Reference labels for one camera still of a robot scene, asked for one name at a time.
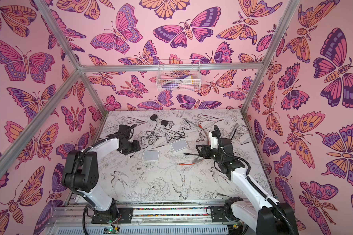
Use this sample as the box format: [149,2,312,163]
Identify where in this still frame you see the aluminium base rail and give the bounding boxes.
[45,200,255,235]

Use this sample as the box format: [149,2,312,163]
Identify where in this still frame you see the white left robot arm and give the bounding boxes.
[61,124,141,222]

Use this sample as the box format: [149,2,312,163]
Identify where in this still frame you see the black power adapter left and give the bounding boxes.
[150,114,158,121]

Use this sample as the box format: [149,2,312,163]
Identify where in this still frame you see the white network switch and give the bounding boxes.
[171,139,188,152]
[142,150,160,162]

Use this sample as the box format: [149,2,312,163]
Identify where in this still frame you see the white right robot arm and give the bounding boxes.
[196,137,299,235]

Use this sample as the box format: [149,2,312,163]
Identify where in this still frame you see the grey slotted cable duct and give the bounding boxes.
[52,224,230,235]

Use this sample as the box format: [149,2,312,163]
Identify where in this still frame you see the wire basket on wall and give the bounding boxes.
[155,59,202,92]

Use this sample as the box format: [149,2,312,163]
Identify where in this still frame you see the black power adapter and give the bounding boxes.
[160,120,169,126]
[150,114,158,121]

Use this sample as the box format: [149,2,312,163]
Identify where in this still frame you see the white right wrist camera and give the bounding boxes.
[208,131,218,149]

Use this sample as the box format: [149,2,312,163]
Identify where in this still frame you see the black power adapter right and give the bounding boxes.
[160,120,169,126]

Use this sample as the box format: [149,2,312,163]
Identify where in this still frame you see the black power adapter cable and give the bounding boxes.
[138,120,159,147]

